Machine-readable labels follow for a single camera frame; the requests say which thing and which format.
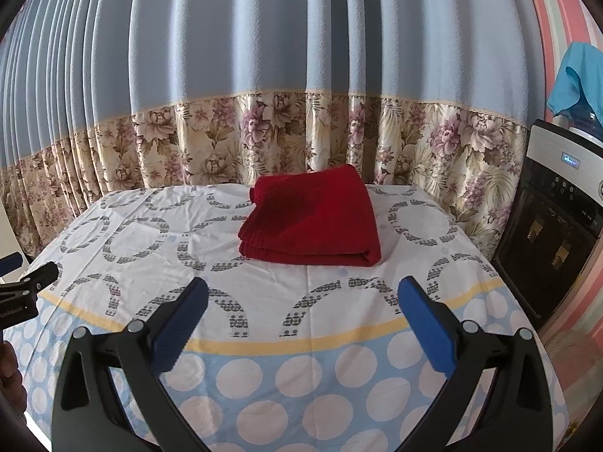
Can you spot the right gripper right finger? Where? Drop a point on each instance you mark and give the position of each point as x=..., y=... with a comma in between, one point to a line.
x=517, y=412

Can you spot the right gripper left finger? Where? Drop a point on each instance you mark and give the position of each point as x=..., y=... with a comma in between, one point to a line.
x=87, y=413

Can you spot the red knitted sweater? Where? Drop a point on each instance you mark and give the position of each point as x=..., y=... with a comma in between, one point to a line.
x=322, y=218

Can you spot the person's left hand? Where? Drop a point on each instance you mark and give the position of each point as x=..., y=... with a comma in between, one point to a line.
x=12, y=379

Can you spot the beige board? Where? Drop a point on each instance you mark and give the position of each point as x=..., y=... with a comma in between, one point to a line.
x=8, y=242

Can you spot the black water dispenser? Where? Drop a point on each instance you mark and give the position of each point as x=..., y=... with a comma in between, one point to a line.
x=555, y=219

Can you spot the patterned bed sheet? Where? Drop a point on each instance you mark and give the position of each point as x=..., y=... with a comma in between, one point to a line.
x=286, y=357

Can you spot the blue floral curtain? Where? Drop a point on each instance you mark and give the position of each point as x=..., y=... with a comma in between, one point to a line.
x=110, y=95

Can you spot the blue cloth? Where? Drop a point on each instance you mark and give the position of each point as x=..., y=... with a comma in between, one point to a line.
x=578, y=81

